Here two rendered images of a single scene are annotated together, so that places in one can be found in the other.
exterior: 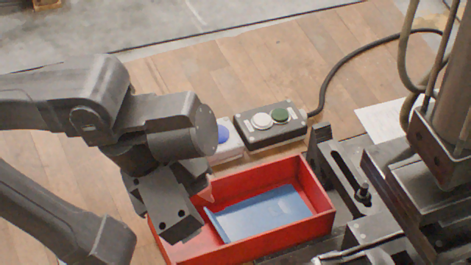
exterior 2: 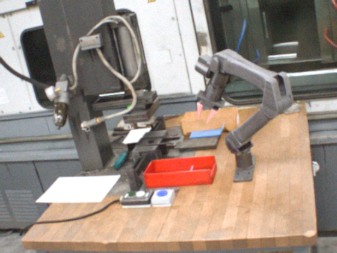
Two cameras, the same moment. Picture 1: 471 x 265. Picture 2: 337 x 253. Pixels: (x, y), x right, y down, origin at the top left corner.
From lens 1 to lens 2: 2.22 m
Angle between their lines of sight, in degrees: 101
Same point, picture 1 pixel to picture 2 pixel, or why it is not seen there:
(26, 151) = (242, 212)
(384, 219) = (143, 149)
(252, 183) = (165, 181)
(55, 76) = (231, 56)
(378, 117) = (95, 198)
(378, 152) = (143, 112)
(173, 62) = (145, 235)
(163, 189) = not seen: hidden behind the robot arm
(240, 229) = not seen: hidden behind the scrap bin
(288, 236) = (171, 164)
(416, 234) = (156, 103)
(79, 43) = not seen: outside the picture
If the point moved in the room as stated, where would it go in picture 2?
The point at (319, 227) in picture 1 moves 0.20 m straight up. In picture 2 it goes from (159, 166) to (148, 118)
